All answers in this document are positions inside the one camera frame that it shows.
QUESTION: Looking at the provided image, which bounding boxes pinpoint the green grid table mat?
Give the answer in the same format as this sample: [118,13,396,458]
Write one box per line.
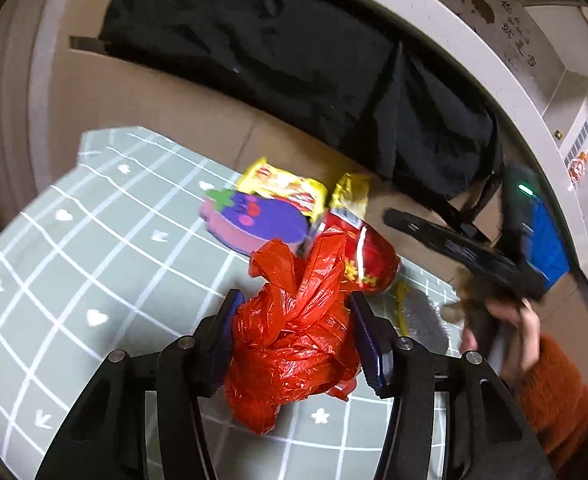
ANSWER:
[0,126,463,480]

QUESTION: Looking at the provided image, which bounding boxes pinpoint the yellow snack wrapper red print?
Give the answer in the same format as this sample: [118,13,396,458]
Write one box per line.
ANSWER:
[236,157,328,222]

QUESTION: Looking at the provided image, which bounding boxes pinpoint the silver scouring pad yellow rim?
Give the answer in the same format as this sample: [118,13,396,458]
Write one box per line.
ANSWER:
[396,282,451,357]

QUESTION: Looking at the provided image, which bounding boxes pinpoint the purple eggplant-shaped sponge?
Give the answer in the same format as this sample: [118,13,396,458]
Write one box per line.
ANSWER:
[199,187,309,257]

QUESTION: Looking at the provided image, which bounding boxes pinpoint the clear bottle with orange cap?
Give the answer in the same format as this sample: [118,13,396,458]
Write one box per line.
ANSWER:
[569,151,588,192]

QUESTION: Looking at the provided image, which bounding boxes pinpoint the person's right hand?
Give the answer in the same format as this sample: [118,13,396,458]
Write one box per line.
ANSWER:
[460,299,543,382]

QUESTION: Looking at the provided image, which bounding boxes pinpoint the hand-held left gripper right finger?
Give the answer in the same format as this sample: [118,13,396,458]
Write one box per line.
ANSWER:
[349,292,557,480]

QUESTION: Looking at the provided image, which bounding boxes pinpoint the small yellow crumpled wrapper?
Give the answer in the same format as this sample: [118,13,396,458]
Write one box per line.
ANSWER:
[329,172,373,221]

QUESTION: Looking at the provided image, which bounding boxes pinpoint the white pipe casing with vent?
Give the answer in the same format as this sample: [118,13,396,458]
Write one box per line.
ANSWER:
[543,64,588,162]

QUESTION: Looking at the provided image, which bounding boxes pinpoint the black cloth bag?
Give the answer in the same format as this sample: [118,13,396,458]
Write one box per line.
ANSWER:
[99,0,506,241]

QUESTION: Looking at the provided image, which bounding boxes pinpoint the red plastic bag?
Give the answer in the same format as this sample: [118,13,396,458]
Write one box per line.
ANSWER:
[223,232,363,436]

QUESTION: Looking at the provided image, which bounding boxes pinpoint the person's right forearm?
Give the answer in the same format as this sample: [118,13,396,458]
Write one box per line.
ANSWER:
[514,335,588,476]

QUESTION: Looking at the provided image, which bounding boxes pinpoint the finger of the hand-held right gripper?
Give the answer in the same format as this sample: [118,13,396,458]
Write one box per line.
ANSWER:
[383,207,548,302]

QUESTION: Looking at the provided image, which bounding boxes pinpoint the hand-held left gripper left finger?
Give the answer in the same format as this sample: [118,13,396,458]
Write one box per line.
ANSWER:
[34,287,247,480]

